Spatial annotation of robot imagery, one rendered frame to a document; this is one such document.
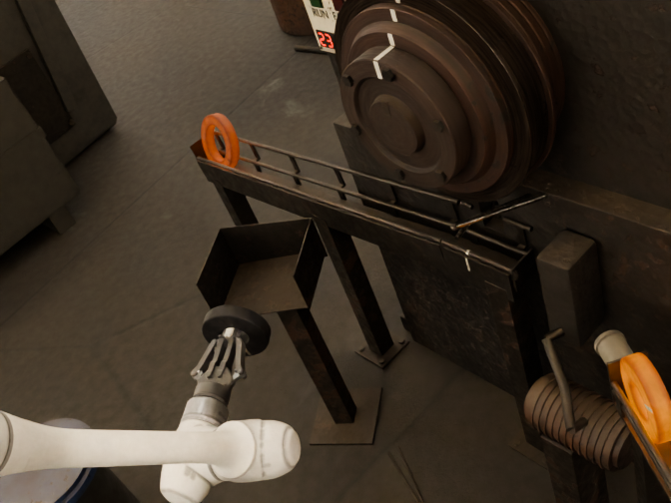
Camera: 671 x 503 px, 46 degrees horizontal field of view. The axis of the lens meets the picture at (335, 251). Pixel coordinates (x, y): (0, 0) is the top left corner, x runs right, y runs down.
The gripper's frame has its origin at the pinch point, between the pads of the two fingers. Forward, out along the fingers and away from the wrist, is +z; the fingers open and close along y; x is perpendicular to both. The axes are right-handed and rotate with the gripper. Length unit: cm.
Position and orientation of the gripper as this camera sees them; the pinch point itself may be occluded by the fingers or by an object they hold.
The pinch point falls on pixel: (233, 326)
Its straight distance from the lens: 178.1
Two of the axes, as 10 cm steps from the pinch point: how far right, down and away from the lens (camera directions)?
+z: 1.7, -7.4, 6.5
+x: -3.0, -6.7, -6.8
